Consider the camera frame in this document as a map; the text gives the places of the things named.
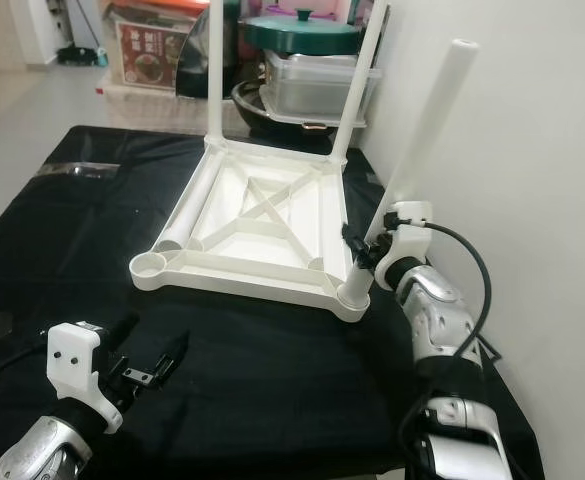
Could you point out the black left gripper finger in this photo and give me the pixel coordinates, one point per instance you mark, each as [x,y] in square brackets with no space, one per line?
[125,328]
[175,352]

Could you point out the black tablecloth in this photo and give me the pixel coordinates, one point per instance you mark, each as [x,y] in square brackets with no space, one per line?
[252,400]

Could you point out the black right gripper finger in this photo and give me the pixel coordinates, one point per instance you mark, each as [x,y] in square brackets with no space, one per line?
[351,242]

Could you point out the white plastic table top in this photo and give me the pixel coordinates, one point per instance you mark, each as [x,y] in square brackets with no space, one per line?
[252,280]

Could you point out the black wok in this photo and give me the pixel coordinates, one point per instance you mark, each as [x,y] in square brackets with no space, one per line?
[252,115]

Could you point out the beige cloth covered bench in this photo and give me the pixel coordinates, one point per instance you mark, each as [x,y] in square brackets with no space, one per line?
[152,108]

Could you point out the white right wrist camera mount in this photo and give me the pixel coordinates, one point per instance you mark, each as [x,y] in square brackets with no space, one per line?
[407,235]

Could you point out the clear tape strip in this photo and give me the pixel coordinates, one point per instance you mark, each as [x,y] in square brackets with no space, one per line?
[77,170]

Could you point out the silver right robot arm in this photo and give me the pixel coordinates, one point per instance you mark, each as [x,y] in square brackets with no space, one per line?
[447,330]

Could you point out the clear plastic container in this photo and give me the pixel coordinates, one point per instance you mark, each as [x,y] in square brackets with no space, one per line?
[307,85]

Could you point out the green pot lid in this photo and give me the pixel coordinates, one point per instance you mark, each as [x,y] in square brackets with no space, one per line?
[297,35]

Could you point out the black plastic bag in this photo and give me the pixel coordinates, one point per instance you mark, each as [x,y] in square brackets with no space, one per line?
[194,65]

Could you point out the orange lid storage box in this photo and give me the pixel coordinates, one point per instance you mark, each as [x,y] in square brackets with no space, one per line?
[152,50]

